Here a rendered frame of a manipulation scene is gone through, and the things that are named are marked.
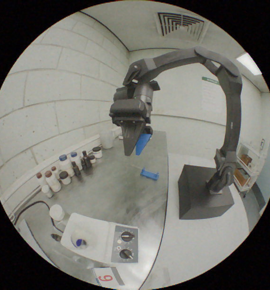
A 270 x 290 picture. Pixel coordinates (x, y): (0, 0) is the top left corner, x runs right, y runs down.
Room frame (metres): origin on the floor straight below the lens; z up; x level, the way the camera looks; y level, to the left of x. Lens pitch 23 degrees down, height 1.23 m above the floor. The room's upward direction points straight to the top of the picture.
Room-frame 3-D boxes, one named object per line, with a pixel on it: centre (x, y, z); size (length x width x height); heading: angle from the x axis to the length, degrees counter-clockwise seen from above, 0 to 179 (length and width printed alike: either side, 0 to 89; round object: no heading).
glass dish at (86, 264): (-0.10, 0.15, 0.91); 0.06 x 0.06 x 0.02
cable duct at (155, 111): (1.25, -0.78, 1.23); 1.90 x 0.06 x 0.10; 71
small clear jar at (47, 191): (0.12, 0.43, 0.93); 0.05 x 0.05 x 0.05
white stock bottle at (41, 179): (0.16, 0.49, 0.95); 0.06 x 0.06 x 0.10
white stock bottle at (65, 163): (0.31, 0.40, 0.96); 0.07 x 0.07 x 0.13
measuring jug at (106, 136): (0.74, 0.26, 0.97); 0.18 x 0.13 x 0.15; 141
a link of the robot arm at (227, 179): (0.12, -0.29, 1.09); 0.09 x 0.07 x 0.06; 149
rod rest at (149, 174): (0.34, -0.08, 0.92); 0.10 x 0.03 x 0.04; 60
